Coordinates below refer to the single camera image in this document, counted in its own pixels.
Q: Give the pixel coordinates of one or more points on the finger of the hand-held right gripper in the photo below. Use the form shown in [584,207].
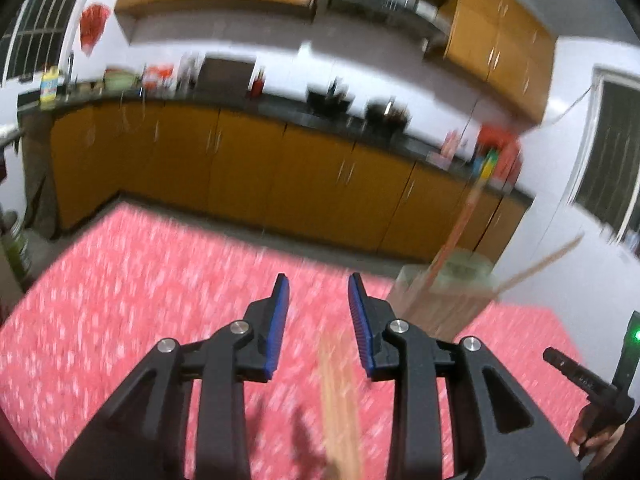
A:
[582,377]

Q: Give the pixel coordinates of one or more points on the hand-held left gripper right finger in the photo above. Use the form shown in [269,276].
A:
[357,310]

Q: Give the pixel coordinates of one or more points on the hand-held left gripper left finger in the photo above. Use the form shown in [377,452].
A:
[281,310]

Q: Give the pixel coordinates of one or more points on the beige perforated utensil holder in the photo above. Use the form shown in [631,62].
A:
[445,305]

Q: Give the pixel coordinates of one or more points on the light wooden chopstick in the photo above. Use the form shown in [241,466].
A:
[540,265]
[340,410]

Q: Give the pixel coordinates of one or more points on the person's right hand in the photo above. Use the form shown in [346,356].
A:
[602,442]

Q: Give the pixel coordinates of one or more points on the orange wooden chopstick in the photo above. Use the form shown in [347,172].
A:
[457,230]

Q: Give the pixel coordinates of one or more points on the orange kitchen base cabinets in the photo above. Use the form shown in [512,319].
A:
[250,170]

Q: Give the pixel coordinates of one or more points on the red floral tablecloth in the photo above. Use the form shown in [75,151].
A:
[125,285]

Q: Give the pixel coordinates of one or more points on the black kitchen countertop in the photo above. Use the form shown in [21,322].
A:
[310,117]

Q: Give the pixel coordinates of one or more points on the black wok with lid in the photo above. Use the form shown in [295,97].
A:
[387,114]

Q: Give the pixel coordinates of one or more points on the dark framed window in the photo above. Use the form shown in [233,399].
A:
[607,160]

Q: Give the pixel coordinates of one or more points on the red packets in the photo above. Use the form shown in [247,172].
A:
[500,152]

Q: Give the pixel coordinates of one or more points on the red bottle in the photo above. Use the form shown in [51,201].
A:
[258,82]

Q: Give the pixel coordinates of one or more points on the dark cutting board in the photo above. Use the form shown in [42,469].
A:
[226,76]

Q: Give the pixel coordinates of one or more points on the clear plastic bag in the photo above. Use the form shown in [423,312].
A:
[188,74]

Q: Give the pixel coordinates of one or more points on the red and white plastic bags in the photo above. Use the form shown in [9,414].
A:
[159,79]

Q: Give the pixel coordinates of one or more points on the green gas cylinder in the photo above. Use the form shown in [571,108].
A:
[14,252]

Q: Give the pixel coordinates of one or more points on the green basin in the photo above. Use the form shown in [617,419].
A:
[121,80]

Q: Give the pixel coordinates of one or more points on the yellow detergent bottle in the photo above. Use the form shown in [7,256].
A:
[51,90]

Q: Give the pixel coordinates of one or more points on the red hanging plastic bag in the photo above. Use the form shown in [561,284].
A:
[94,27]

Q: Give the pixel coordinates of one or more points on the barred window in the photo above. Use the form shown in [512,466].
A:
[35,30]

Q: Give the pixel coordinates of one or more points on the orange corner wall cabinets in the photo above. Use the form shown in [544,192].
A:
[505,40]

